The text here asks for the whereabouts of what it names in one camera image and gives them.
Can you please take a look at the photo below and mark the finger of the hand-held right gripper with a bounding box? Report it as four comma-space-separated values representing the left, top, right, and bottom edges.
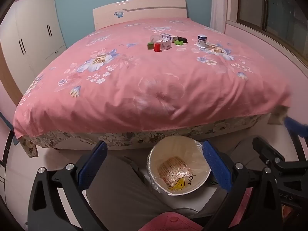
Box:
284, 116, 308, 140
252, 137, 308, 171

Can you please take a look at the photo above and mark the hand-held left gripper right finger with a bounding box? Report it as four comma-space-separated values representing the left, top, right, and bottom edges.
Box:
202, 140, 282, 231

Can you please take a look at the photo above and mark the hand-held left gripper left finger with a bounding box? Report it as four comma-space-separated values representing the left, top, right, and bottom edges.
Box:
28, 140, 113, 231

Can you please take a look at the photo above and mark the cream bed headboard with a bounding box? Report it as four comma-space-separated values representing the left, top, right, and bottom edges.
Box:
93, 0, 187, 30

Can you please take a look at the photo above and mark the person's grey trouser leg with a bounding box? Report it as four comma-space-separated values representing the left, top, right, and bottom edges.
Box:
87, 154, 217, 218

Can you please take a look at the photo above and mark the window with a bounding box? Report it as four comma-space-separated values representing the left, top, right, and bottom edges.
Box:
237, 0, 308, 56

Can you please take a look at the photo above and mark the floral bed sheet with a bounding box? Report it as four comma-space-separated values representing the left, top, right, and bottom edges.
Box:
20, 106, 289, 158

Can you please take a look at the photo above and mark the pink floral blanket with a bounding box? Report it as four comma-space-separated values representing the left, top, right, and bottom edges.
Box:
13, 17, 291, 140

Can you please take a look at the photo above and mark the pink cap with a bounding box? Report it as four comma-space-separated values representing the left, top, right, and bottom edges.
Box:
138, 212, 205, 231

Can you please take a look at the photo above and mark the small white box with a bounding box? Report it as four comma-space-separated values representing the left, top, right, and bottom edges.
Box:
157, 38, 172, 51

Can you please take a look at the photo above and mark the white curtain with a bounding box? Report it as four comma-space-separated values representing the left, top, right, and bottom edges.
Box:
210, 0, 239, 34

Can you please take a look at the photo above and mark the white wardrobe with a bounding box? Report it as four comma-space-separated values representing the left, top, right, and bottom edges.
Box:
0, 0, 66, 97

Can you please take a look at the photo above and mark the orange food wrapper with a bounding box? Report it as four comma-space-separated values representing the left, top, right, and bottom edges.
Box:
157, 156, 190, 182

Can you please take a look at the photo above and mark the white milk carton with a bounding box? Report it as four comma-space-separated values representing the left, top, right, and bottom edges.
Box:
160, 33, 178, 42

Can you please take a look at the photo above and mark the white bin with plastic liner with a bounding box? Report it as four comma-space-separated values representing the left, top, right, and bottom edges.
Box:
147, 136, 212, 196

